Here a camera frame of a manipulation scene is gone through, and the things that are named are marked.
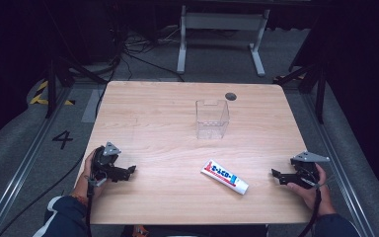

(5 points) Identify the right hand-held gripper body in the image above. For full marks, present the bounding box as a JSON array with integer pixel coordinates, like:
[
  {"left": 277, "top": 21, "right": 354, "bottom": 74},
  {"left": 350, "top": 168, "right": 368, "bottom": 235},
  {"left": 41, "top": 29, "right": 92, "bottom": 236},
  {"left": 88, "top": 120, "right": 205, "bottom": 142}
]
[{"left": 285, "top": 150, "right": 331, "bottom": 190}]

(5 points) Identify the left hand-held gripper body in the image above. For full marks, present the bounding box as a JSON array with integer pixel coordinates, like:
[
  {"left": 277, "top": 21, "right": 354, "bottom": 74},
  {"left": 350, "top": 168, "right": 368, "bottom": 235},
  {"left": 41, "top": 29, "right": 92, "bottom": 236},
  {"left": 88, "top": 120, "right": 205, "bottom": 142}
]
[{"left": 91, "top": 141, "right": 129, "bottom": 188}]

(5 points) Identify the person's left hand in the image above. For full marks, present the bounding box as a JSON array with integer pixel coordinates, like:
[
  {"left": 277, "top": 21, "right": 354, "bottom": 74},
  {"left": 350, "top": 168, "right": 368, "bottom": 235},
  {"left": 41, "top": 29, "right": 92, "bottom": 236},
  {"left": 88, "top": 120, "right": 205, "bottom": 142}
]
[{"left": 75, "top": 148, "right": 108, "bottom": 199}]

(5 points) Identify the person's right hand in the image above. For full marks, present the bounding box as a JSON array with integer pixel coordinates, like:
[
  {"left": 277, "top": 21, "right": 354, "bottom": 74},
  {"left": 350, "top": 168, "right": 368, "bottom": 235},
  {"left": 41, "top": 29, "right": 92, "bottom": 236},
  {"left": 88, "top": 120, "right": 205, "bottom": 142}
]
[{"left": 286, "top": 163, "right": 338, "bottom": 217}]

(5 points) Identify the white toothpaste tube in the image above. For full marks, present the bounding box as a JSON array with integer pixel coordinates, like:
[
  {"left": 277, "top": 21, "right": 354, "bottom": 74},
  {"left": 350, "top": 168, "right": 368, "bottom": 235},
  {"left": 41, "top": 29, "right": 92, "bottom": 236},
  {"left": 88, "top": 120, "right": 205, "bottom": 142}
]
[{"left": 200, "top": 159, "right": 250, "bottom": 196}]

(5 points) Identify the black tripod stand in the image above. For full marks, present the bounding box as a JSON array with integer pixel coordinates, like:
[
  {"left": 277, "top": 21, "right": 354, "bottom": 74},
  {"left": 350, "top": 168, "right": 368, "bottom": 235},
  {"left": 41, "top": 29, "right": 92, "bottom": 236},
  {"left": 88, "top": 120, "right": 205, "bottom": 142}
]
[
  {"left": 43, "top": 54, "right": 109, "bottom": 119},
  {"left": 273, "top": 61, "right": 328, "bottom": 125}
]

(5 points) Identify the clear plastic container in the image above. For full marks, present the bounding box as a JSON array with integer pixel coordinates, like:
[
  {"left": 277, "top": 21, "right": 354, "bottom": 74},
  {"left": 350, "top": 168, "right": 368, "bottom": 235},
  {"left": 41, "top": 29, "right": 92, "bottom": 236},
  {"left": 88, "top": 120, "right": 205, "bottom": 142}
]
[{"left": 194, "top": 98, "right": 231, "bottom": 140}]

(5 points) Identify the yellow black floor tape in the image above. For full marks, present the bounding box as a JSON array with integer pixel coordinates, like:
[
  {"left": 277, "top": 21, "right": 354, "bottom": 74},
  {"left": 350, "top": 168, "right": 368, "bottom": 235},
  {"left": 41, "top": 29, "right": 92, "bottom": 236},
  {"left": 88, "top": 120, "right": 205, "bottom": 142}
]
[{"left": 29, "top": 80, "right": 77, "bottom": 107}]

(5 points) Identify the right hand-held gripper cable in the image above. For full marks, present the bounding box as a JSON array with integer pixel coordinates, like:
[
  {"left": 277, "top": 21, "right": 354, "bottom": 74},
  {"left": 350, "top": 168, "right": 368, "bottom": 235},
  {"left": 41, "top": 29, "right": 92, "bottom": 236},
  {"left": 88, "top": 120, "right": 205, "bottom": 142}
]
[{"left": 297, "top": 187, "right": 323, "bottom": 237}]

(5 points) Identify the hand-held gripper cable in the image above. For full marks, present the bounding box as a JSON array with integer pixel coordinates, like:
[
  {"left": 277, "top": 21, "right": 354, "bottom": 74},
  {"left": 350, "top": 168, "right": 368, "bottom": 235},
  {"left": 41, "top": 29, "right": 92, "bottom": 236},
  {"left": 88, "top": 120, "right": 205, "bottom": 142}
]
[
  {"left": 84, "top": 179, "right": 95, "bottom": 237},
  {"left": 297, "top": 187, "right": 323, "bottom": 237}
]

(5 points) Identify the metal floor rail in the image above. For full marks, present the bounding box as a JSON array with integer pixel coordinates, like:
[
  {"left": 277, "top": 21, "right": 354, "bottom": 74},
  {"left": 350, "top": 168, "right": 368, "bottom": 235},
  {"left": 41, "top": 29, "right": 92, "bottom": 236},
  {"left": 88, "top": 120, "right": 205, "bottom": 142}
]
[
  {"left": 300, "top": 91, "right": 377, "bottom": 237},
  {"left": 0, "top": 88, "right": 74, "bottom": 237}
]

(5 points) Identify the braided wrist bracelet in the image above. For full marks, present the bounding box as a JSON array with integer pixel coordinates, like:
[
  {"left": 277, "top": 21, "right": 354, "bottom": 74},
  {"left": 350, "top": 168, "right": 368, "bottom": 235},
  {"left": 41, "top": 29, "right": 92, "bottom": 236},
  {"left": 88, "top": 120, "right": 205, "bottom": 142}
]
[{"left": 71, "top": 193, "right": 89, "bottom": 206}]

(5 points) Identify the left hand-held gripper cable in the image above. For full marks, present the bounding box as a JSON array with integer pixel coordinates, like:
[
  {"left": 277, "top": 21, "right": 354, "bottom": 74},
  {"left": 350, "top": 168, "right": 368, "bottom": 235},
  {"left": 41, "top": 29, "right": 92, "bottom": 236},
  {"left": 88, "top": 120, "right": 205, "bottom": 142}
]
[{"left": 84, "top": 179, "right": 95, "bottom": 237}]

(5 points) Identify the long black floor cable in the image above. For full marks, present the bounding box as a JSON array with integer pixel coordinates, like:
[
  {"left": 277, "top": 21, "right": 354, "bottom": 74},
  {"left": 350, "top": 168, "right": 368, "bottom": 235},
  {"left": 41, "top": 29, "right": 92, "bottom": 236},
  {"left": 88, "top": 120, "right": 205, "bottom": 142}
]
[{"left": 0, "top": 149, "right": 88, "bottom": 237}]

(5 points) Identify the bundle of black cables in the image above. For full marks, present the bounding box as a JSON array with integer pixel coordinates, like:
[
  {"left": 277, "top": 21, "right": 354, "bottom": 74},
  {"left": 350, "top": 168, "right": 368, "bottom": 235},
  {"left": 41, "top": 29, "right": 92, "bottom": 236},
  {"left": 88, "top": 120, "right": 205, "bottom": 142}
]
[{"left": 93, "top": 3, "right": 186, "bottom": 119}]

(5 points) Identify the white metal desk frame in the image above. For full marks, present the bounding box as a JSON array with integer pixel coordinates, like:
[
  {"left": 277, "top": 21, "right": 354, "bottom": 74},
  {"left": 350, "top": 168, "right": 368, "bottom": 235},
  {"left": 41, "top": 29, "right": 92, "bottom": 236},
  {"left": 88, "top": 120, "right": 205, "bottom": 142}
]
[{"left": 176, "top": 4, "right": 271, "bottom": 78}]

